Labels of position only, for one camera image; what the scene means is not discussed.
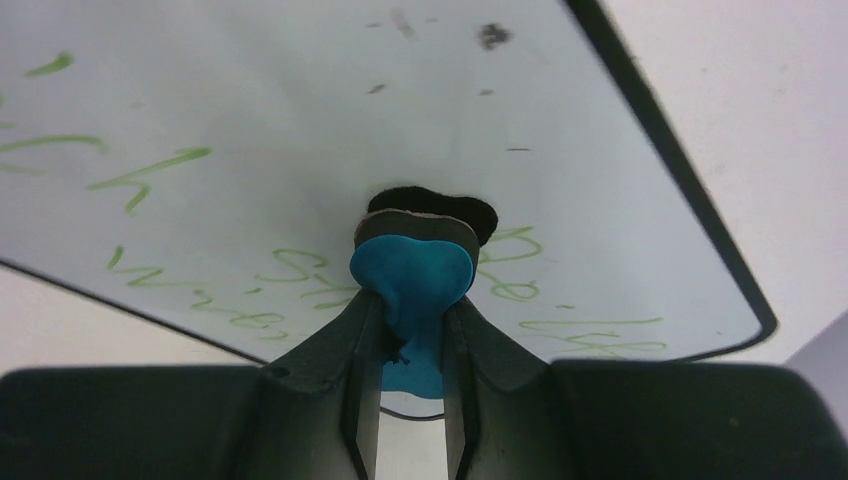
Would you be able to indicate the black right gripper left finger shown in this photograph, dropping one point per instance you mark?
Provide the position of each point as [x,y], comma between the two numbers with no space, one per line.
[318,407]

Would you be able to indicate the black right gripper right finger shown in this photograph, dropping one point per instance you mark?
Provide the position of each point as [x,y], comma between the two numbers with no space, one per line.
[506,413]

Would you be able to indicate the blue whiteboard eraser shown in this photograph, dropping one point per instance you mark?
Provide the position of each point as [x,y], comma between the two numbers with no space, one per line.
[418,250]

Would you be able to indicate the black framed small whiteboard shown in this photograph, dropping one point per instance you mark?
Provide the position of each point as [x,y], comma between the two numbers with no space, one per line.
[204,164]

